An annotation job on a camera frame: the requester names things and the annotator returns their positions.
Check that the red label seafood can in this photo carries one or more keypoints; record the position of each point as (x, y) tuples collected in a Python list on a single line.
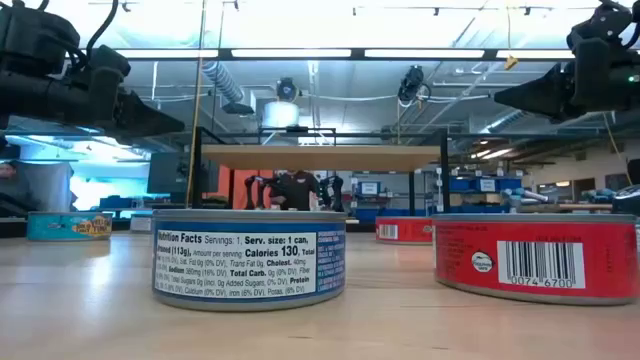
[(525, 260), (402, 231)]

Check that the silver flexible duct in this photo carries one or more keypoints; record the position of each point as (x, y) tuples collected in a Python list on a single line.
[(222, 80)]

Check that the dark monitor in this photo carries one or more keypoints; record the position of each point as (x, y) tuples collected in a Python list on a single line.
[(167, 172)]

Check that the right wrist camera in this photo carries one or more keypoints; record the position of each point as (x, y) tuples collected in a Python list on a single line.
[(590, 75)]

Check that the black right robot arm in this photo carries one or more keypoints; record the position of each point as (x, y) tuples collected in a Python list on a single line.
[(600, 25)]

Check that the black aluminium table frame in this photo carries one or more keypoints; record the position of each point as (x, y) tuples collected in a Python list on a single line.
[(12, 229)]

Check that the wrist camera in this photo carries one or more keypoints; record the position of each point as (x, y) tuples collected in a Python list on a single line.
[(590, 75), (106, 97)]

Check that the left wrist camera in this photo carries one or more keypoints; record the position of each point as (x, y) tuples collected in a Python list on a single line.
[(106, 97)]

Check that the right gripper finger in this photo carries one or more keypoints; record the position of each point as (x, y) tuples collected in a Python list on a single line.
[(550, 85), (555, 105)]

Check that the yellow hanging tag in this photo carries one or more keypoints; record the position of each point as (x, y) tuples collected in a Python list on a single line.
[(511, 62)]

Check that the black background machine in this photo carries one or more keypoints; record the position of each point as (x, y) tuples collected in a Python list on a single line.
[(629, 202)]

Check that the background black robot arm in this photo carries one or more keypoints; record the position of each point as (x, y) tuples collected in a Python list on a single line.
[(250, 192), (338, 192)]

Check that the blue label tuna can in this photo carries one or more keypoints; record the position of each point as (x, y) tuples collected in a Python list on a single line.
[(240, 260), (141, 224)]

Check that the person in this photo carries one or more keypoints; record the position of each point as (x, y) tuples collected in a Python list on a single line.
[(298, 192)]

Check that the orange wall panel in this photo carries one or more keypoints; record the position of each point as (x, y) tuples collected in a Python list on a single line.
[(240, 187)]

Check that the rack with blue bins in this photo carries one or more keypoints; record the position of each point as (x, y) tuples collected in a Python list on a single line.
[(480, 185)]

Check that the white cylinder lamp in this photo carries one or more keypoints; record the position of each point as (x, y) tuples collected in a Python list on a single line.
[(280, 115)]

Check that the grey curtain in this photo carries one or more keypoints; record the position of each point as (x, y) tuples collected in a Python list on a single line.
[(47, 185)]

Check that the wooden shelf black metal frame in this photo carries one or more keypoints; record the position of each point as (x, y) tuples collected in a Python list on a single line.
[(320, 157)]

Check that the teal label tuna can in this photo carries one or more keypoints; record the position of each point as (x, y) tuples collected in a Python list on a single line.
[(60, 227)]

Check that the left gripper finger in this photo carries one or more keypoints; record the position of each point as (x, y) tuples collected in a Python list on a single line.
[(145, 112), (150, 131)]

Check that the overhead LED light bar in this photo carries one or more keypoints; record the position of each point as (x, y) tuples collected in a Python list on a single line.
[(290, 52)]

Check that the black ceiling camera device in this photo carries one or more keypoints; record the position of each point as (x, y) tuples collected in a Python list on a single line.
[(287, 90), (411, 82)]

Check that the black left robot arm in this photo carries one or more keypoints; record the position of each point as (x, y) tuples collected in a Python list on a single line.
[(45, 100)]

